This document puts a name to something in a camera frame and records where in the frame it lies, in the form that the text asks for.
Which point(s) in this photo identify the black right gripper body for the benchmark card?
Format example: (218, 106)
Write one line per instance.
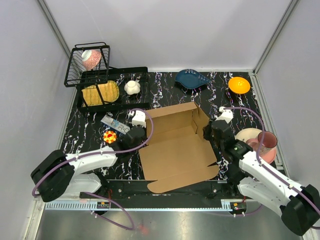
(208, 135)

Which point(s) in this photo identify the brown cardboard box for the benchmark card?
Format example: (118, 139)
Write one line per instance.
(177, 154)

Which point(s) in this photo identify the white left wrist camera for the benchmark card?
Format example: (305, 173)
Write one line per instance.
(138, 118)

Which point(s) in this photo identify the dark red cup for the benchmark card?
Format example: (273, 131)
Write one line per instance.
(268, 140)

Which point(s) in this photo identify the white floral plate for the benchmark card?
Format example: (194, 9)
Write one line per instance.
(248, 133)

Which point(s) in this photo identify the woven bamboo tray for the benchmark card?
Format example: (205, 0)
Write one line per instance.
(100, 94)

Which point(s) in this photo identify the white flower-shaped cup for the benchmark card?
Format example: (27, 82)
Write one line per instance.
(132, 87)

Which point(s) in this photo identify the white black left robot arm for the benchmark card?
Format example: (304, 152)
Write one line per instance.
(64, 174)

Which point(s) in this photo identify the black wire dish rack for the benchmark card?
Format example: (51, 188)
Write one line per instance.
(77, 76)

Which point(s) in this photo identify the pink patterned ceramic bowl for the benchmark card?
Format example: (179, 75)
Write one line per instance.
(90, 59)

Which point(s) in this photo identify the orange flower toy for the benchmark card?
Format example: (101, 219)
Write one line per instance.
(109, 137)

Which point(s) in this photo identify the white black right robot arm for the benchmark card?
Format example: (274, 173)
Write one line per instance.
(298, 206)

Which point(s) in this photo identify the blue white small carton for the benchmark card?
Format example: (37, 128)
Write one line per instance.
(122, 128)

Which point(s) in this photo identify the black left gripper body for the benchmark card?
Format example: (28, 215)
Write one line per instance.
(144, 138)

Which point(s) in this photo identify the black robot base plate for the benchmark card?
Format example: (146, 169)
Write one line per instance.
(130, 192)

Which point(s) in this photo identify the orange round bowl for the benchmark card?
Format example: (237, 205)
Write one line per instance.
(239, 85)

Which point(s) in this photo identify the silver blue toothpaste tube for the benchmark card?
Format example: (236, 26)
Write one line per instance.
(109, 121)

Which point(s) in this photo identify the dark blue leaf dish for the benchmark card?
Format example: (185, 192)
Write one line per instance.
(191, 79)

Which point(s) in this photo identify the aluminium front rail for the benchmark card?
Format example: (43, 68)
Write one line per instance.
(84, 201)

